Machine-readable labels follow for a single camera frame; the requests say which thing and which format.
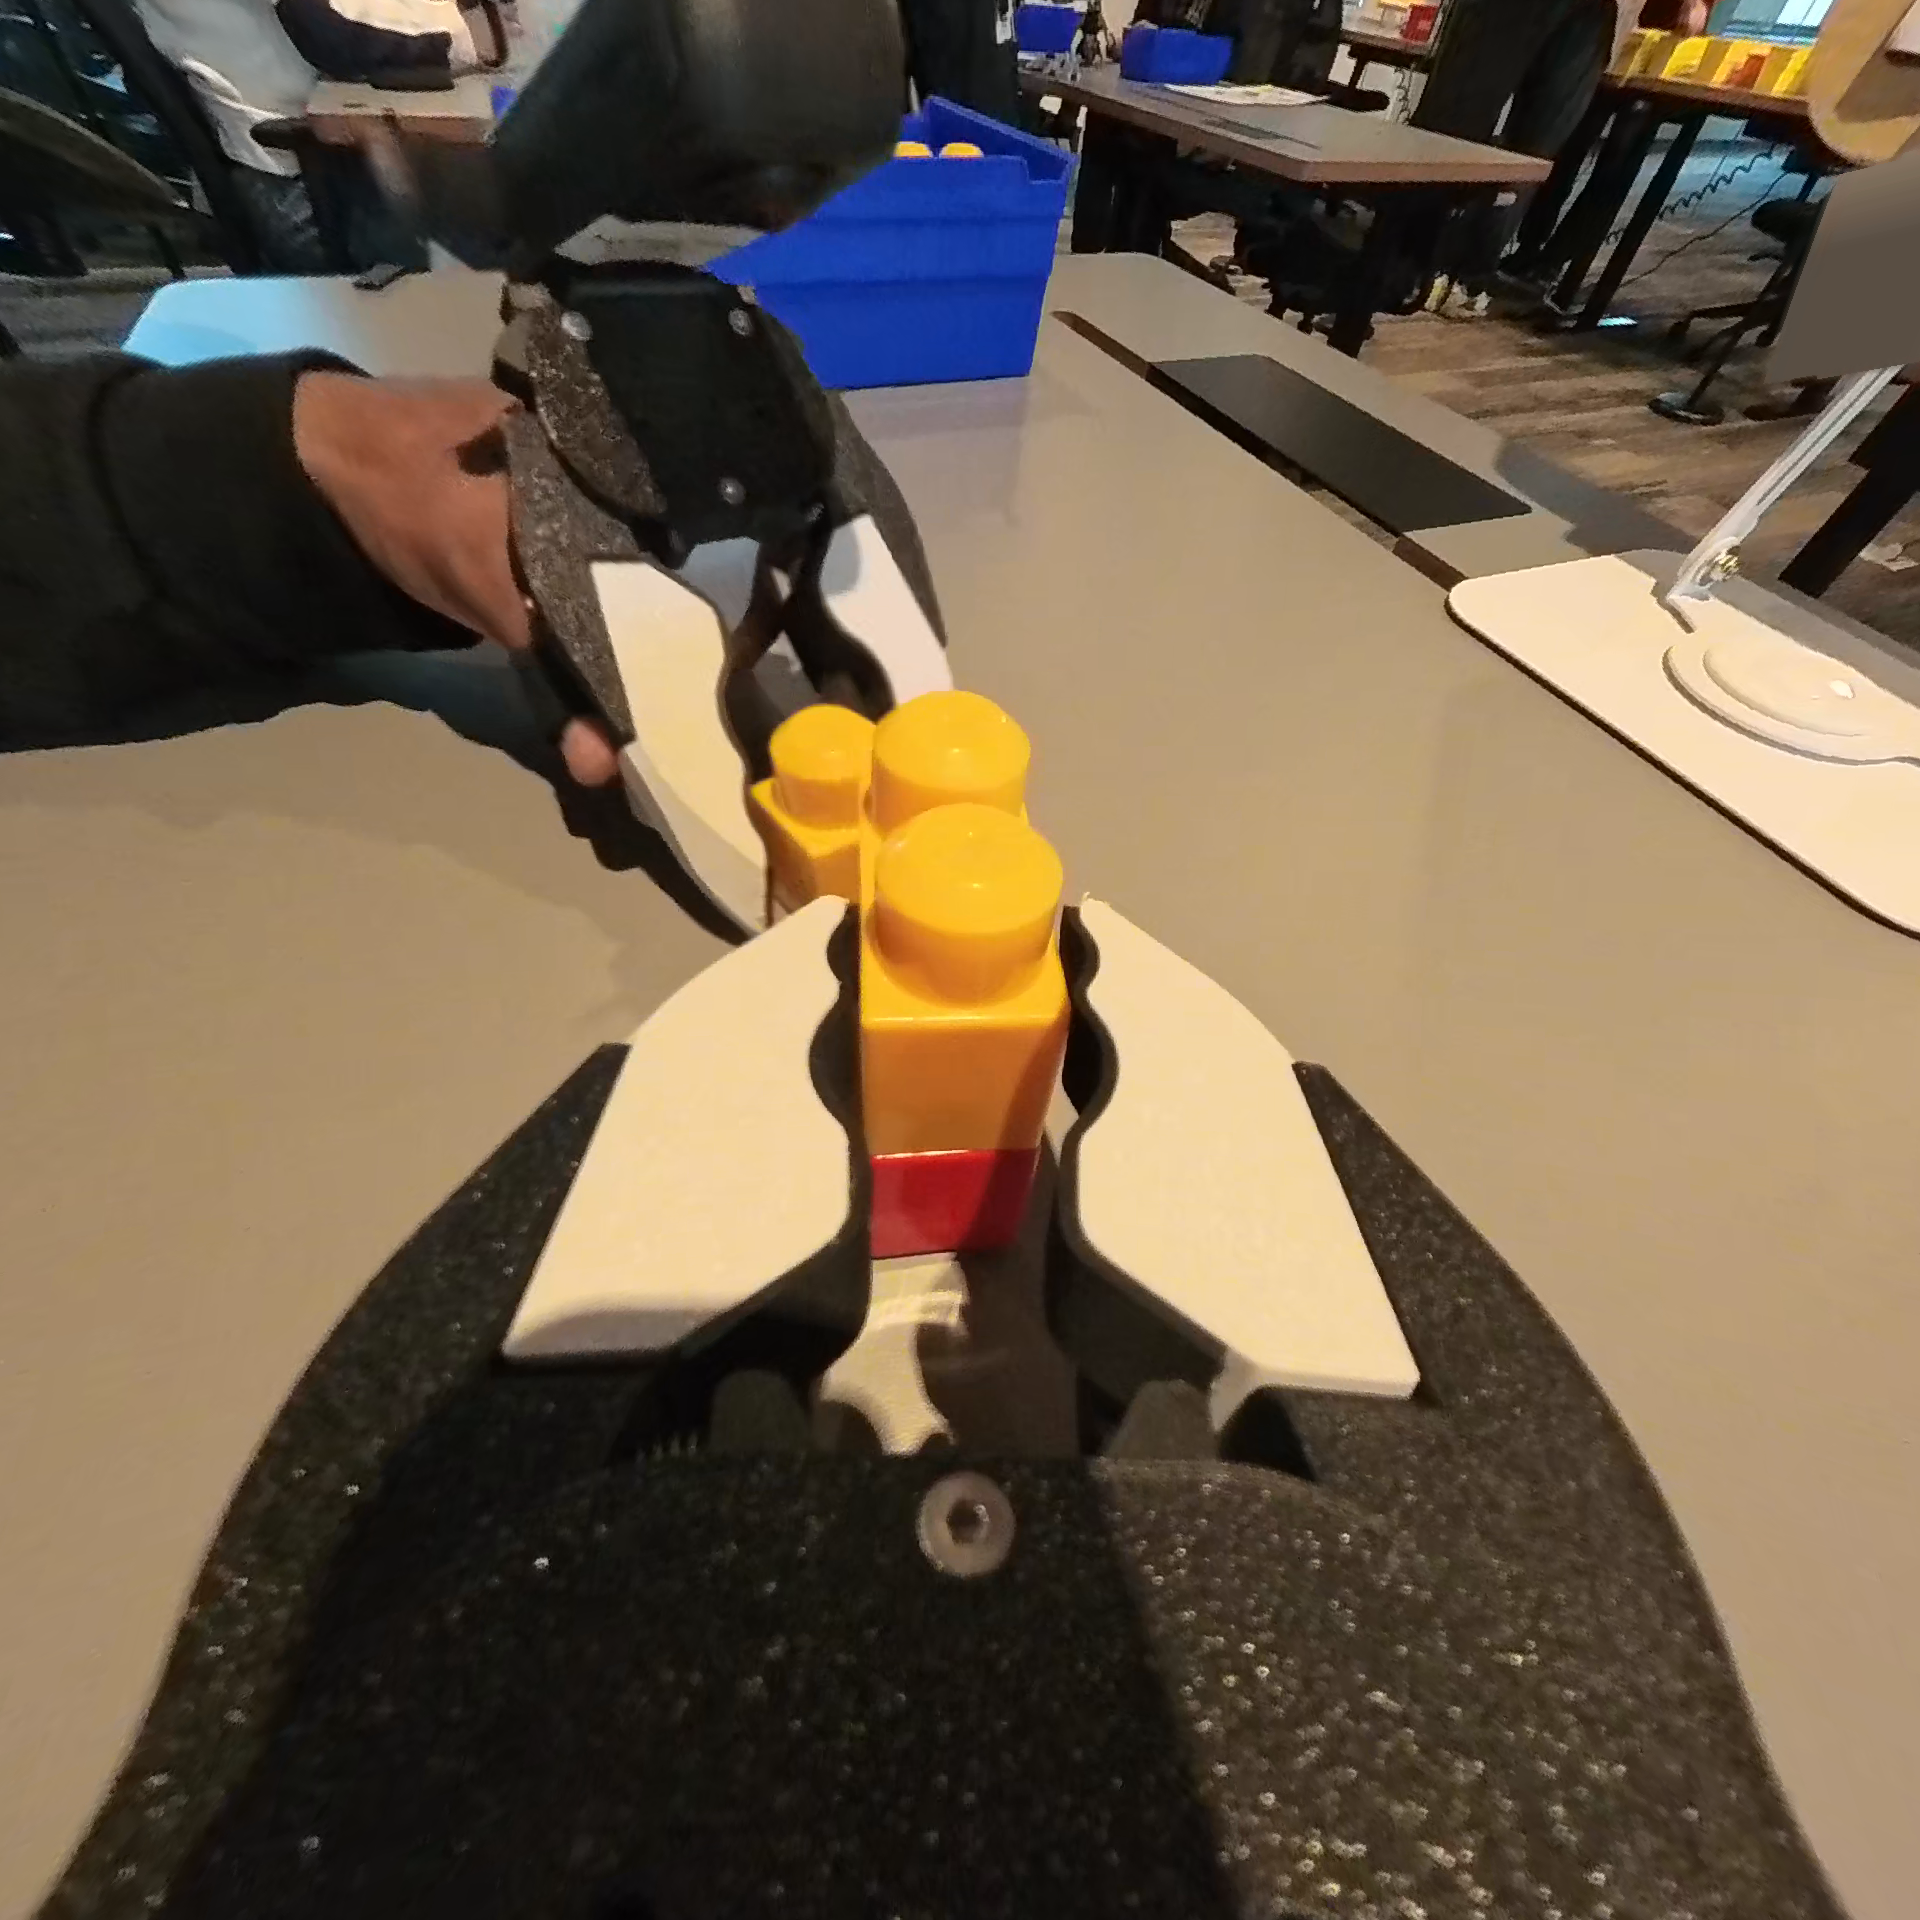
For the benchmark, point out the black flat table panel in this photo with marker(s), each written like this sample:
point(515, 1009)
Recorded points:
point(1338, 443)

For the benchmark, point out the white desk stand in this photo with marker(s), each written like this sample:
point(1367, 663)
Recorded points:
point(1593, 643)

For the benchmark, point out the person's left forearm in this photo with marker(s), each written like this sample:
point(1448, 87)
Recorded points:
point(150, 539)

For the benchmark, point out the blue plastic bin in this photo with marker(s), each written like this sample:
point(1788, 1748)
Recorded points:
point(931, 301)
point(1176, 57)

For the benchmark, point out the tan rounded board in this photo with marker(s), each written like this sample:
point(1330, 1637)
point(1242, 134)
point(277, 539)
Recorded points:
point(1875, 89)

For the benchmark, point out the red mega block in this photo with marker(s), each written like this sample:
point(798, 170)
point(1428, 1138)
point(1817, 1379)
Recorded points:
point(951, 1199)

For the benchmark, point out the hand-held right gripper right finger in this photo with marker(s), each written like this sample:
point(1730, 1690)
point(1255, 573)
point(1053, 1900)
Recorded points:
point(1215, 1170)

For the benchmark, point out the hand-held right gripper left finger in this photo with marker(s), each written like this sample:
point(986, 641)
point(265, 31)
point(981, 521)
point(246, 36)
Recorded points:
point(708, 1170)

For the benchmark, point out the brown office desk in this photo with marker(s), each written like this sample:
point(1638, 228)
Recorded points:
point(1319, 140)

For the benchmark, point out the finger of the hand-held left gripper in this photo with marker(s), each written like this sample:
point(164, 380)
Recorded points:
point(660, 675)
point(885, 597)

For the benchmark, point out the yellow mega block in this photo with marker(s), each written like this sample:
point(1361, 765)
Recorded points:
point(962, 1050)
point(812, 839)

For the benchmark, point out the person's left hand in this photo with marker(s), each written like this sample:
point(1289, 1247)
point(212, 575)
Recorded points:
point(405, 481)

